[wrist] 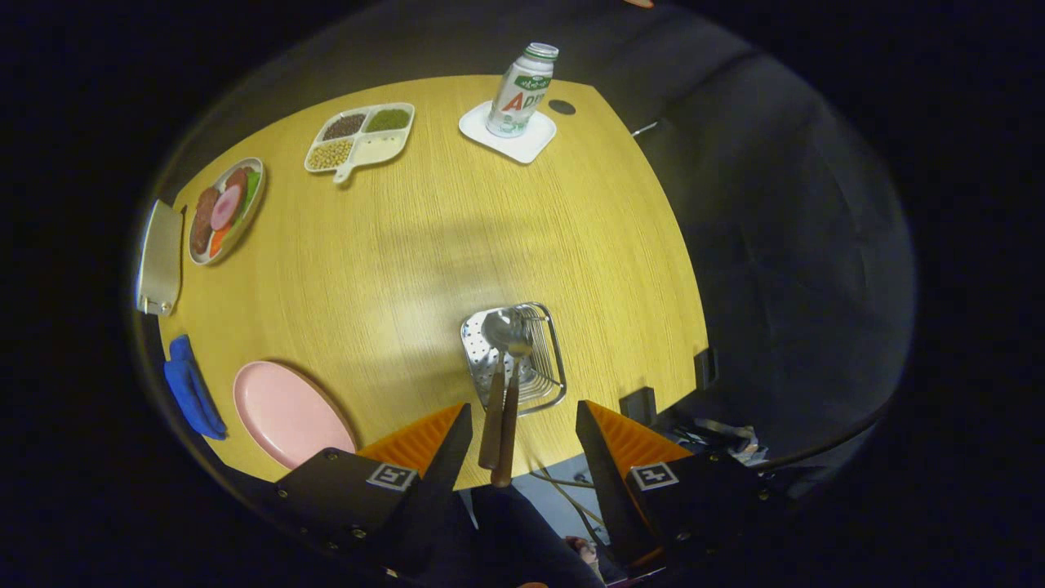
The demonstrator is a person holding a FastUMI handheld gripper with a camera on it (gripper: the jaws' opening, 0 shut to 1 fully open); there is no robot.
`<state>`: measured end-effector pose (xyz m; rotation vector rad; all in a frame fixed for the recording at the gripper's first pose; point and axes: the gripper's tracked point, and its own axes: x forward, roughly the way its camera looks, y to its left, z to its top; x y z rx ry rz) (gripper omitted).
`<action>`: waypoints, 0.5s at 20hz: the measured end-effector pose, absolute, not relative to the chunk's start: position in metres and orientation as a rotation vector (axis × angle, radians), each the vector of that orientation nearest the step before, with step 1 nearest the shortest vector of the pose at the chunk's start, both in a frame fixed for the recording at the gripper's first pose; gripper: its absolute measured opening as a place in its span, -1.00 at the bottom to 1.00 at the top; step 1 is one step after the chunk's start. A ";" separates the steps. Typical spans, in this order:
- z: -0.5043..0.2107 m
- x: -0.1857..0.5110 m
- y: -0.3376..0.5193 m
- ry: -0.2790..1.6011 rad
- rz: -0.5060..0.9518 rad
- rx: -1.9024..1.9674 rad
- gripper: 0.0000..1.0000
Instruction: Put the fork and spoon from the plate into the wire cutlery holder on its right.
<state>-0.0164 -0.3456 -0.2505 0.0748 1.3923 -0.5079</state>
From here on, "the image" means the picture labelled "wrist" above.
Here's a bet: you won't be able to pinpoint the white bottle green cap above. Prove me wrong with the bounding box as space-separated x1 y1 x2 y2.
486 42 560 138

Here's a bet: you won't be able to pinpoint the white divided bean tray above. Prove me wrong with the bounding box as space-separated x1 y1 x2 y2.
304 102 416 185

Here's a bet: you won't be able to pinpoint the grey floor cables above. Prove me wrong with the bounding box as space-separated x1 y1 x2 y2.
531 465 609 540

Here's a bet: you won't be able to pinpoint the pink toy ham slice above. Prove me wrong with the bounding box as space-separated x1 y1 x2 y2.
210 185 244 232

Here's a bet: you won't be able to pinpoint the pink round plate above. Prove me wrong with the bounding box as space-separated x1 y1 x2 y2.
233 360 358 470

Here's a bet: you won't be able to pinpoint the white square coaster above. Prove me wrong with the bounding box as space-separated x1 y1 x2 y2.
458 100 558 165

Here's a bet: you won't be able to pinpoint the metal fork wooden handle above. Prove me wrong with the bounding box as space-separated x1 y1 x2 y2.
490 336 536 489

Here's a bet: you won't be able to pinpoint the blue towel cloth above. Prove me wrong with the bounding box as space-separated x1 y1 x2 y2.
163 334 228 442

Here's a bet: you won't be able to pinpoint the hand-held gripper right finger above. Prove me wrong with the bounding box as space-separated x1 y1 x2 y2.
576 399 809 577

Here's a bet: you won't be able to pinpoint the white toaster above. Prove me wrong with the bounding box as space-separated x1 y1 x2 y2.
136 199 185 318

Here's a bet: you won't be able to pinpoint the white oval food plate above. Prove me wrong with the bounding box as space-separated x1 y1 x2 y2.
188 157 266 266

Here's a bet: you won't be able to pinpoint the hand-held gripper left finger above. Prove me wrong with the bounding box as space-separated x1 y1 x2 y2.
273 402 474 577

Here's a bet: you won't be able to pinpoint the metal wire cutlery rack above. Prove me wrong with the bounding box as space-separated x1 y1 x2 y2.
460 302 568 417

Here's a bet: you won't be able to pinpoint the metal spoon wooden handle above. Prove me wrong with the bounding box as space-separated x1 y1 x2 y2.
478 308 530 471

